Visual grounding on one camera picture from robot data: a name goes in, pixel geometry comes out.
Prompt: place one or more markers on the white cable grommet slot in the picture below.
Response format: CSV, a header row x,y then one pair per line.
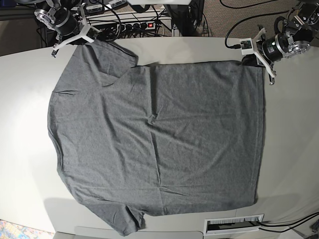
x,y
234,225

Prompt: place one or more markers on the black power adapters on floor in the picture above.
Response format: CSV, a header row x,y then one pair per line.
x,y
94,6

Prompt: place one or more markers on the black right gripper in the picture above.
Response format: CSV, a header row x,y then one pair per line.
x,y
81,41

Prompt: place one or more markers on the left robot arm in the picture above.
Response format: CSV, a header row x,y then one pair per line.
x,y
293,33

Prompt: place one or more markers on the grey T-shirt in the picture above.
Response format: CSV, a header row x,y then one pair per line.
x,y
156,139

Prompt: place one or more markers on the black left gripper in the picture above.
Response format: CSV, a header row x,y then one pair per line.
x,y
251,60

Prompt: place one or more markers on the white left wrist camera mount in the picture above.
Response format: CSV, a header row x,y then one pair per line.
x,y
253,46

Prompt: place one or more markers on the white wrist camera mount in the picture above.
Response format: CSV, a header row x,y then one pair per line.
x,y
70,27
253,46

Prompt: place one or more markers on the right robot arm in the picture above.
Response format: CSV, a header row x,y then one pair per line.
x,y
53,12

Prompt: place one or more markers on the black power strip red switch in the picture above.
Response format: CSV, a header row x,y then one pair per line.
x,y
138,27

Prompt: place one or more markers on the grey table leg column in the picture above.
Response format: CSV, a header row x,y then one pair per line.
x,y
175,13

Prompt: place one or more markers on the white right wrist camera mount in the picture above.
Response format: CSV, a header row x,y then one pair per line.
x,y
70,27

